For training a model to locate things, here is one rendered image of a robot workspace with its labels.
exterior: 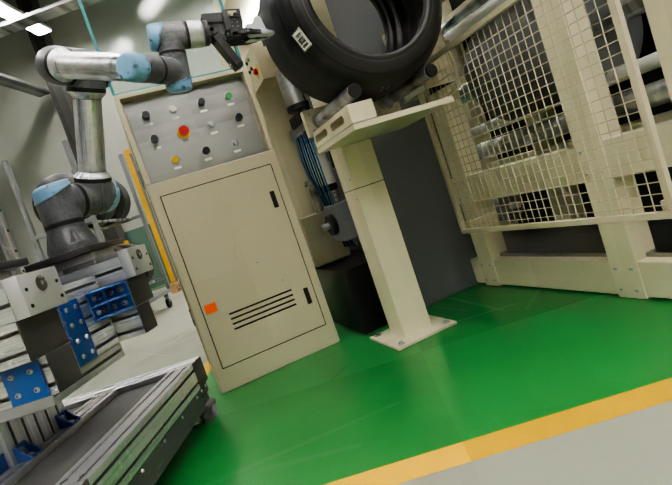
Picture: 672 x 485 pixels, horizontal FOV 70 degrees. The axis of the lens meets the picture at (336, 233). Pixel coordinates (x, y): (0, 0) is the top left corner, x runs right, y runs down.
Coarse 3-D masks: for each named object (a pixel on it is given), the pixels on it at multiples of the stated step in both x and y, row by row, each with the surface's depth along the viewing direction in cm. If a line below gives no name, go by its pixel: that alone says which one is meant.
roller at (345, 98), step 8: (352, 88) 144; (360, 88) 145; (344, 96) 147; (352, 96) 144; (328, 104) 162; (336, 104) 155; (344, 104) 151; (320, 112) 170; (328, 112) 163; (336, 112) 160; (320, 120) 171
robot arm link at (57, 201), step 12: (60, 180) 152; (36, 192) 149; (48, 192) 149; (60, 192) 150; (72, 192) 154; (84, 192) 158; (36, 204) 149; (48, 204) 149; (60, 204) 150; (72, 204) 153; (84, 204) 157; (48, 216) 149; (60, 216) 150; (72, 216) 152; (84, 216) 161
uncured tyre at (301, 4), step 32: (288, 0) 138; (384, 0) 178; (416, 0) 170; (288, 32) 141; (320, 32) 140; (384, 32) 181; (416, 32) 153; (288, 64) 152; (320, 64) 143; (352, 64) 143; (384, 64) 146; (416, 64) 153; (320, 96) 161; (384, 96) 171
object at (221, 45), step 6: (216, 36) 140; (216, 42) 140; (222, 42) 141; (216, 48) 143; (222, 48) 140; (228, 48) 141; (222, 54) 143; (228, 54) 141; (234, 54) 142; (228, 60) 143; (234, 60) 141; (240, 60) 142; (234, 66) 143; (240, 66) 143
